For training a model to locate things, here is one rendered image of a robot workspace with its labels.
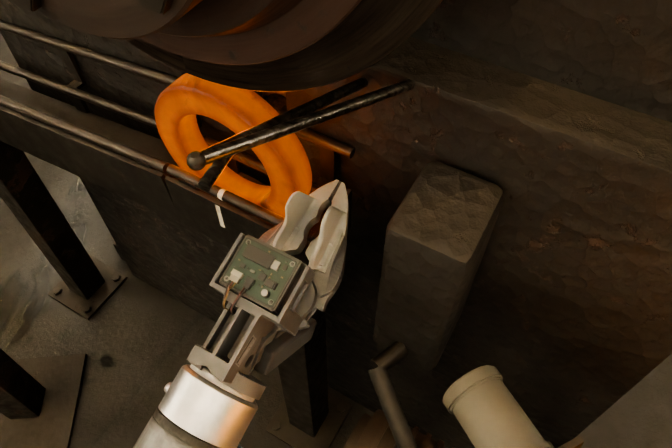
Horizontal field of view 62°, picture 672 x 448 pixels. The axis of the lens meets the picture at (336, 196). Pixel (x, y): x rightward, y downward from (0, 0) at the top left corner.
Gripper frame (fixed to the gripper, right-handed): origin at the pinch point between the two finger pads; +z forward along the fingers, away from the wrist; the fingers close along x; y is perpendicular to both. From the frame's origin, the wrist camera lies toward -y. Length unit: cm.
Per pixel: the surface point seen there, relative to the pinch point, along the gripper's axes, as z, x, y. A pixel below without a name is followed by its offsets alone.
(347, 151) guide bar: 5.0, 1.4, -0.2
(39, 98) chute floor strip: -1, 52, -12
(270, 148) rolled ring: -0.3, 5.7, 6.3
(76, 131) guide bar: -4.9, 34.7, -3.7
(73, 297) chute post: -28, 68, -69
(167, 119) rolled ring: -0.9, 19.2, 3.4
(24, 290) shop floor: -33, 80, -68
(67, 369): -41, 56, -65
